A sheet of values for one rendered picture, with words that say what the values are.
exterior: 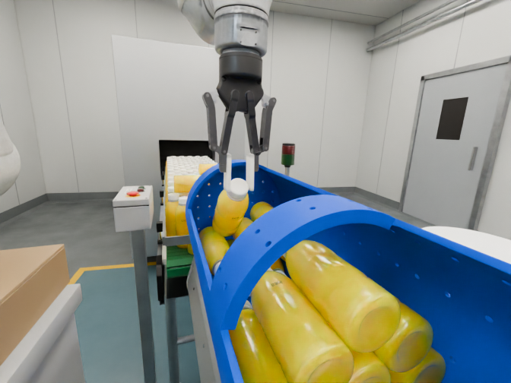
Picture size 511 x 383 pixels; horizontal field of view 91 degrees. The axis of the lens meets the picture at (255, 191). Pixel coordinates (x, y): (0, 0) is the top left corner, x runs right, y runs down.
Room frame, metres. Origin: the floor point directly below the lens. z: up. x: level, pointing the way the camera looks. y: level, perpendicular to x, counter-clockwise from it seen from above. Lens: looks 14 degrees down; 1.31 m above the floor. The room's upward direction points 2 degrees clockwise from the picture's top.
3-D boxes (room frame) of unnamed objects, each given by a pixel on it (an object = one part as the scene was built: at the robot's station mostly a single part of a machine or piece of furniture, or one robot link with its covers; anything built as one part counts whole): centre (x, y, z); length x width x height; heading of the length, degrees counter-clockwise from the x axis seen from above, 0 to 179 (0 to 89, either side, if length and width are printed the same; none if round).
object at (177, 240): (0.80, 0.09, 0.96); 0.40 x 0.01 x 0.03; 109
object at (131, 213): (0.82, 0.41, 1.05); 0.20 x 0.10 x 0.10; 19
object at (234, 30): (0.48, 0.03, 1.46); 0.09 x 0.09 x 0.06
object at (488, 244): (0.62, -0.59, 1.03); 0.28 x 0.28 x 0.01
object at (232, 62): (0.48, 0.03, 1.39); 0.08 x 0.07 x 0.09; 109
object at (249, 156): (0.48, 0.01, 1.23); 0.03 x 0.01 x 0.07; 19
